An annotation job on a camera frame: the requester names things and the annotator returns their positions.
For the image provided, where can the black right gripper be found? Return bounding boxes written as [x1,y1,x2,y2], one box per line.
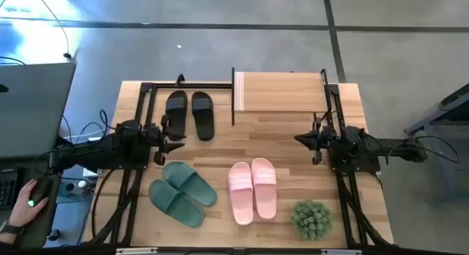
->
[294,117,333,166]

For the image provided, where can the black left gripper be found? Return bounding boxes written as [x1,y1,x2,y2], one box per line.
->
[145,114,186,167]

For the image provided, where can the black slide sandal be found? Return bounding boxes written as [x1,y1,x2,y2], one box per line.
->
[164,89,189,141]
[191,91,216,141]

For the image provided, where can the dark green slide sandal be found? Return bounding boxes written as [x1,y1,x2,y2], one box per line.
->
[148,179,205,229]
[162,161,218,207]

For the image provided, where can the pink slide sandal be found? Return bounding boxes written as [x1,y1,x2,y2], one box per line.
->
[251,158,278,221]
[227,161,254,226]

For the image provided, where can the person's forearm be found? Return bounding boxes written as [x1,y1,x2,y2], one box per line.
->
[0,231,21,249]

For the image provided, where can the wooden shelf with black posts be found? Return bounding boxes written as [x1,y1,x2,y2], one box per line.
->
[231,67,330,126]

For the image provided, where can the green artificial ball plant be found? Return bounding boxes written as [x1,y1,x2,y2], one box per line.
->
[292,199,333,242]

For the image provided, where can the small white bottle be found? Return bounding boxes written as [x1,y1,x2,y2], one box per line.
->
[65,180,92,196]

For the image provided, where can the black computer mouse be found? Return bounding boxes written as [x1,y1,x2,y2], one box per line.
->
[28,177,53,208]

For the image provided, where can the blue-grey metal cart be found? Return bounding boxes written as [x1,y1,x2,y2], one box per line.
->
[404,82,469,207]

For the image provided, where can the grey monitor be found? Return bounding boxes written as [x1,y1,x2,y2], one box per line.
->
[0,62,77,160]

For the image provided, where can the dark grey side desk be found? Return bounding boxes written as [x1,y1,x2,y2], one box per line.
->
[0,154,67,251]

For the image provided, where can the person's hand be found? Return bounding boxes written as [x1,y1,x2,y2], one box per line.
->
[7,178,51,229]

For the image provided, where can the black keyboard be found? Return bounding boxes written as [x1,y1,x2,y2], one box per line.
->
[0,169,19,211]

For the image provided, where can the person's black wristwatch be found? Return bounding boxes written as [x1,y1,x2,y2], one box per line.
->
[0,220,26,237]

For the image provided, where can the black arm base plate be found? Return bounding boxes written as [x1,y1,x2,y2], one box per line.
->
[329,152,382,174]

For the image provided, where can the black aluminium frame rails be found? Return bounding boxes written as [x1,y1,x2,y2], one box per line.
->
[87,73,234,245]
[320,68,395,248]

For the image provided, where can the black curved cable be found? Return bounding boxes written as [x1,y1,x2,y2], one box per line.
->
[90,169,115,238]

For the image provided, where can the silver metal bracket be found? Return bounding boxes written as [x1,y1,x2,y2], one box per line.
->
[116,247,158,255]
[321,248,363,255]

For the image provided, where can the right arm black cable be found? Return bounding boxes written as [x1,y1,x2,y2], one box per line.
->
[386,135,461,164]

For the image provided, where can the thin black floor cable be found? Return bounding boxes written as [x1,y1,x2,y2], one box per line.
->
[34,0,73,62]

